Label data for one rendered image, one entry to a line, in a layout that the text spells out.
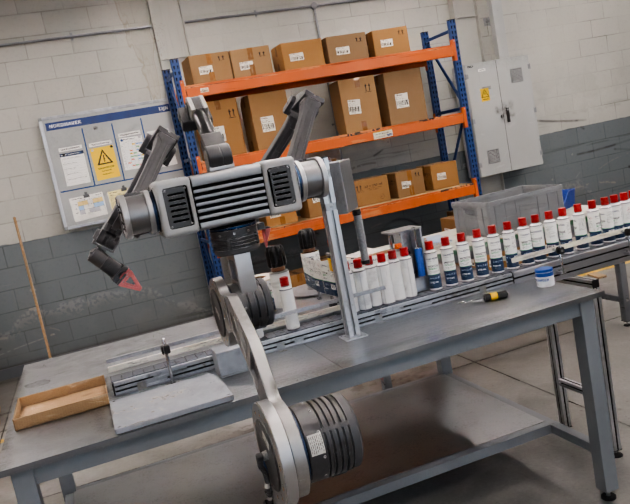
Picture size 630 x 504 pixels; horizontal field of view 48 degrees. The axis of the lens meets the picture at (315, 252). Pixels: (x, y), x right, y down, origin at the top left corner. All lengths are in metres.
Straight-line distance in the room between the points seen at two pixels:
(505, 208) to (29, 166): 4.35
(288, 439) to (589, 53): 8.04
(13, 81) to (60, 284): 1.88
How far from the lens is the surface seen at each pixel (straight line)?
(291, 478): 1.56
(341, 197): 2.54
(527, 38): 8.72
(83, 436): 2.27
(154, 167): 2.27
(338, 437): 1.61
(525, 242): 3.11
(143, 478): 3.46
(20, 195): 6.97
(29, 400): 2.76
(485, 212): 4.45
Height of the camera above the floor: 1.53
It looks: 8 degrees down
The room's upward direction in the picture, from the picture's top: 11 degrees counter-clockwise
